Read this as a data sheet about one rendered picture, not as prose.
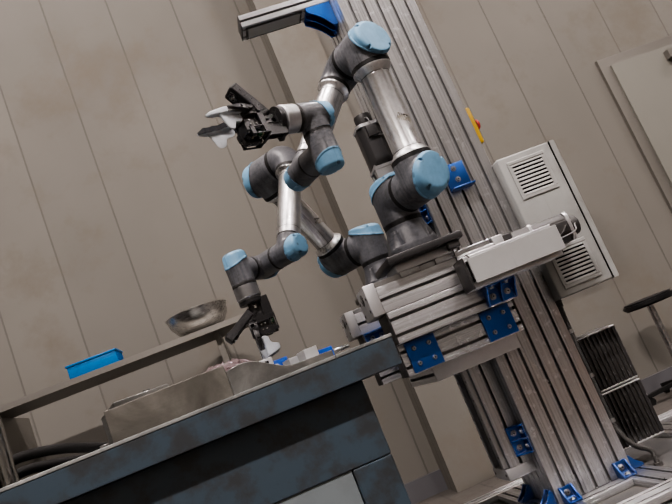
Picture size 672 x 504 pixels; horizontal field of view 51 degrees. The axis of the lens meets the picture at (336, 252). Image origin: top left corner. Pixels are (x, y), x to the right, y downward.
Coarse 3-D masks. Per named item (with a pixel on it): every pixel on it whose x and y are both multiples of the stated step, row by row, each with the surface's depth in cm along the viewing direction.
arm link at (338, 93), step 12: (324, 72) 207; (336, 72) 205; (324, 84) 205; (336, 84) 204; (348, 84) 206; (324, 96) 202; (336, 96) 203; (348, 96) 208; (336, 108) 202; (300, 144) 194; (288, 168) 192; (300, 168) 186; (288, 180) 192; (300, 180) 189; (312, 180) 189
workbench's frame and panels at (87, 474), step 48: (288, 384) 81; (336, 384) 81; (192, 432) 78; (240, 432) 81; (288, 432) 81; (336, 432) 82; (48, 480) 76; (96, 480) 76; (144, 480) 78; (192, 480) 79; (240, 480) 79; (288, 480) 80; (336, 480) 81; (384, 480) 81
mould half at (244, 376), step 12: (312, 360) 163; (228, 372) 155; (240, 372) 156; (252, 372) 157; (264, 372) 158; (276, 372) 159; (288, 372) 160; (240, 384) 155; (252, 384) 156; (132, 396) 145; (108, 432) 161
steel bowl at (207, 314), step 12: (216, 300) 374; (180, 312) 367; (192, 312) 367; (204, 312) 368; (216, 312) 373; (168, 324) 375; (180, 324) 369; (192, 324) 368; (204, 324) 370; (180, 336) 377
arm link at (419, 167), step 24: (360, 24) 196; (336, 48) 204; (360, 48) 195; (384, 48) 195; (360, 72) 197; (384, 72) 196; (384, 96) 194; (384, 120) 194; (408, 120) 194; (408, 144) 192; (408, 168) 189; (432, 168) 188; (408, 192) 191; (432, 192) 188
